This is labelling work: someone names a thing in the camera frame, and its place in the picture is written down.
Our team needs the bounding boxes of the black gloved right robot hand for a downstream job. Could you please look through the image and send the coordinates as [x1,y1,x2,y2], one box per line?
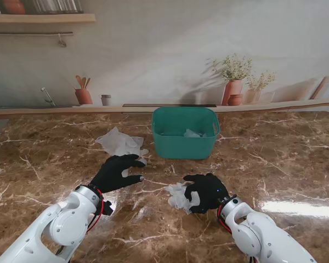
[183,173,231,215]

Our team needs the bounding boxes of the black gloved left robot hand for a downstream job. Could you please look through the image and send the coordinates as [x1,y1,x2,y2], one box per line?
[89,154,148,194]

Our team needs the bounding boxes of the teal plastic basket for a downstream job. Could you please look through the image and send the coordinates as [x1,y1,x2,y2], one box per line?
[151,106,220,161]

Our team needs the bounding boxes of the long wooden ledge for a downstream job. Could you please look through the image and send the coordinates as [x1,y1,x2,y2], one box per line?
[0,96,329,121]

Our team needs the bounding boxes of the terracotta utensil pot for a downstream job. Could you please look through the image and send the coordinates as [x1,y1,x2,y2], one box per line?
[74,75,94,105]

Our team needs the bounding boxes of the small round terracotta pot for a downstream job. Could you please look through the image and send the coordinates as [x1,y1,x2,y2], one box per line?
[227,94,244,106]

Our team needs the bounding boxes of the metal faucet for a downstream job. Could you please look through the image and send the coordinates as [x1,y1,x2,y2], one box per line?
[41,87,56,107]

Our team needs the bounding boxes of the tall terracotta vase with plant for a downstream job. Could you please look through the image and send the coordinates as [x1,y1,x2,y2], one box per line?
[205,53,253,106]

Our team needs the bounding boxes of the glass vase with flowers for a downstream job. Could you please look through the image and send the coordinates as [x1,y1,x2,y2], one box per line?
[243,71,277,105]

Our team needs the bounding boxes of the row of glass jars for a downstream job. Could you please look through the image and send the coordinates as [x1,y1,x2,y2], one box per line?
[32,0,84,14]

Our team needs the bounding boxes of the terracotta pot on shelf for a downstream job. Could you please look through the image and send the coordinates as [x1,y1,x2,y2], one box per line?
[2,0,26,15]

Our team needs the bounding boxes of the red black right arm cables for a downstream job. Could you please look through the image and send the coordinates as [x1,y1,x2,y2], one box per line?
[218,204,264,263]

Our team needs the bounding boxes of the red black arm cables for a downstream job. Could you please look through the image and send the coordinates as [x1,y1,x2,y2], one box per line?
[57,187,105,255]
[218,204,264,263]

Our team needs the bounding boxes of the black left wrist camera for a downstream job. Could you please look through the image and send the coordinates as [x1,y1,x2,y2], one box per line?
[100,201,113,216]

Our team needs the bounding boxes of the red black left arm cables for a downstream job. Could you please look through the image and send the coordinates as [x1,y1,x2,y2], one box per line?
[57,187,105,255]

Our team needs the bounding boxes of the metal wall rail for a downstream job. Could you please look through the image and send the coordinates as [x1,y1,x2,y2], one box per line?
[0,31,73,36]

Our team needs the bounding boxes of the wooden wall shelf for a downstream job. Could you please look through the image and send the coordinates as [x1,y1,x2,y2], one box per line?
[0,13,96,24]

